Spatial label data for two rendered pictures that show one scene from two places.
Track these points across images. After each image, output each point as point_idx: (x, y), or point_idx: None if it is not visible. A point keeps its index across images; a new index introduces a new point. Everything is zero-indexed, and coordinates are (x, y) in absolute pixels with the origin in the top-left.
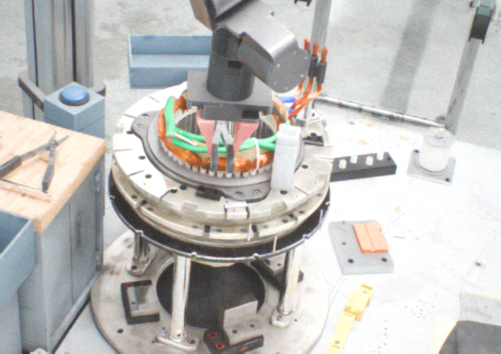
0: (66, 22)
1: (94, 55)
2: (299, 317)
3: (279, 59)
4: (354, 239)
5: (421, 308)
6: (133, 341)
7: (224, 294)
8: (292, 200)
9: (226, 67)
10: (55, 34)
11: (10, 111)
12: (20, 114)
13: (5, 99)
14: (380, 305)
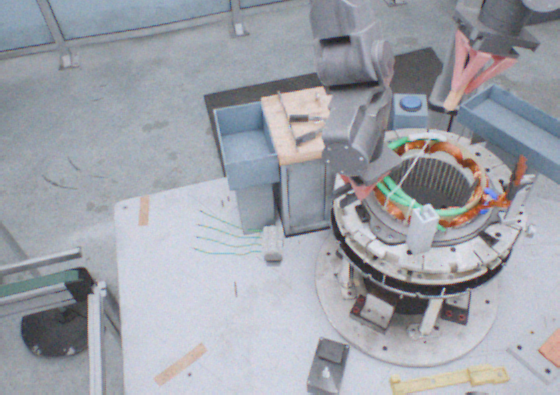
0: None
1: (479, 87)
2: (429, 343)
3: (329, 144)
4: (545, 337)
5: None
6: (326, 265)
7: None
8: (406, 262)
9: None
10: (452, 59)
11: (551, 106)
12: (555, 111)
13: (556, 98)
14: (503, 393)
